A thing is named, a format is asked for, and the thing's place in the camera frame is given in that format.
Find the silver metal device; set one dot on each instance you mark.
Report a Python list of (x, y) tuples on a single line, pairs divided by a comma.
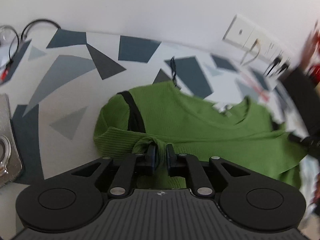
[(11, 164)]

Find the white wall socket panel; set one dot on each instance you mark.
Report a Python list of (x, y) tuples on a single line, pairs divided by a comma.
[(254, 41)]

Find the black plug right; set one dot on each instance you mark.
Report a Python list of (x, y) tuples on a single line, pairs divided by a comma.
[(282, 69)]

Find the green ribbed knit top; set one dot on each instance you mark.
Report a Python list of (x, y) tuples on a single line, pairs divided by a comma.
[(246, 135)]

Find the black plug left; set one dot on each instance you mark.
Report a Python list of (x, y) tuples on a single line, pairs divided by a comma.
[(273, 64)]

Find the black cabinet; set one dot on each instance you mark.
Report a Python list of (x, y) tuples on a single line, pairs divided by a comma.
[(302, 92)]

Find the geometric pattern table cover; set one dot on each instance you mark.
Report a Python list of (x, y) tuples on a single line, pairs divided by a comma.
[(59, 81)]

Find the black plug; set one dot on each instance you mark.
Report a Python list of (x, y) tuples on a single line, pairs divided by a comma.
[(273, 64), (282, 69)]

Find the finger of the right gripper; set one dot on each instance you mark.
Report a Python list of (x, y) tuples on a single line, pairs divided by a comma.
[(311, 143)]

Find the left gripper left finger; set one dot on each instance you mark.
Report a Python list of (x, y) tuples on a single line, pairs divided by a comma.
[(133, 166)]

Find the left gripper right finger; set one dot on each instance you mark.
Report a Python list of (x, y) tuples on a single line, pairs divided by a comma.
[(191, 169)]

